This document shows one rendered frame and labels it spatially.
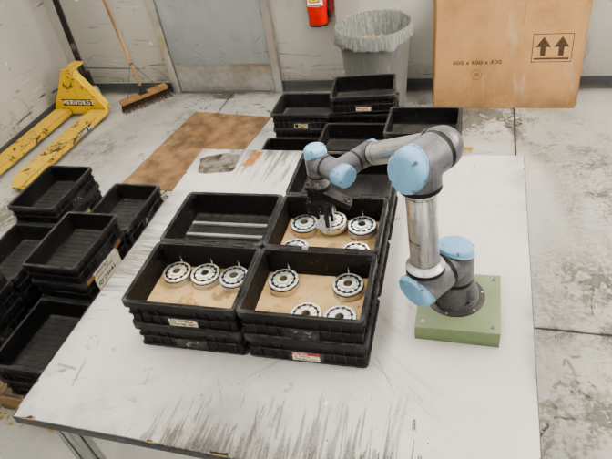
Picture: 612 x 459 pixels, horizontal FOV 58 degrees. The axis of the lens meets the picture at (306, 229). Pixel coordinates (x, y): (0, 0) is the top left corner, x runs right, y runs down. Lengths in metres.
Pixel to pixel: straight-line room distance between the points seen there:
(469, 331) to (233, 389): 0.76
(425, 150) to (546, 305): 1.69
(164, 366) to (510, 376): 1.10
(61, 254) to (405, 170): 2.02
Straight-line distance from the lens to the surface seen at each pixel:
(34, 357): 2.91
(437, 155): 1.45
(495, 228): 2.28
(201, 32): 5.12
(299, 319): 1.67
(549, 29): 4.46
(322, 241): 2.04
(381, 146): 1.74
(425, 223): 1.54
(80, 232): 3.11
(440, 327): 1.83
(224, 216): 2.27
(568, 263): 3.22
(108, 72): 5.82
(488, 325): 1.85
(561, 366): 2.76
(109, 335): 2.16
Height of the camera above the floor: 2.17
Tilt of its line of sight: 39 degrees down
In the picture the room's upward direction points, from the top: 10 degrees counter-clockwise
